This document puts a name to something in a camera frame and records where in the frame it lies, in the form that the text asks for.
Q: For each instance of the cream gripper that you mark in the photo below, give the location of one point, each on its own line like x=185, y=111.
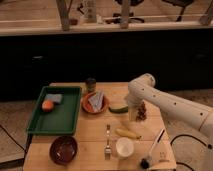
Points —
x=132, y=113

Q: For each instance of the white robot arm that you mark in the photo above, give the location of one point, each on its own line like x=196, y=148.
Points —
x=197, y=115

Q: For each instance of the grey cloth in bowl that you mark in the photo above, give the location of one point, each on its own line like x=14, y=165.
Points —
x=96, y=100

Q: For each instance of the orange bowl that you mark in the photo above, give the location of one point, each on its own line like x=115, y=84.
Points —
x=87, y=107

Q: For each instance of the purple bowl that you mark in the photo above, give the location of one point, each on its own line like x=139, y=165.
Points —
x=63, y=150

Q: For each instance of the yellow banana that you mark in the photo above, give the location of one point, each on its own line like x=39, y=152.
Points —
x=127, y=133

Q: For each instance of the white cup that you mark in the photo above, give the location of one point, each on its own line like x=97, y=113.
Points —
x=124, y=147

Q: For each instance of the silver fork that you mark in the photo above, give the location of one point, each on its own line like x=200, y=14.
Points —
x=107, y=149

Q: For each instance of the green spice jar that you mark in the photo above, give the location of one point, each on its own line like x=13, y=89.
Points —
x=90, y=85

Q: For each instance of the black white dish brush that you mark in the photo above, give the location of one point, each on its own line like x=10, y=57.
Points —
x=145, y=162

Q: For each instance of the green plastic tray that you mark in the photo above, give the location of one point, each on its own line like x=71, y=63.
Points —
x=62, y=120

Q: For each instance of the blue sponge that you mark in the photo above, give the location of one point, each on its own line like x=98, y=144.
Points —
x=55, y=98

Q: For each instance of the orange fruit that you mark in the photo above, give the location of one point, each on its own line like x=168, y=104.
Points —
x=47, y=105

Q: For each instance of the wooden table leg middle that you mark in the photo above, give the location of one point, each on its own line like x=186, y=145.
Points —
x=125, y=9

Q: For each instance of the wooden table leg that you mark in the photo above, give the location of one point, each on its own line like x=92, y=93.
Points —
x=63, y=9
x=125, y=9

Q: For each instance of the wooden table leg left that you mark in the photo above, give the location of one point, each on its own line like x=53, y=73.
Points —
x=63, y=9

